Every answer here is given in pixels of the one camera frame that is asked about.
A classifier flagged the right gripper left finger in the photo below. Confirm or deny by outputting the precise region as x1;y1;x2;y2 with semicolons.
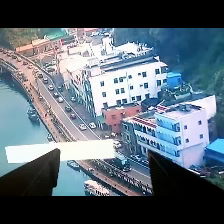
0;148;61;197

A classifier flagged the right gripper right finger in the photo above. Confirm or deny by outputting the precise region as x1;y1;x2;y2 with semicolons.
147;150;224;197

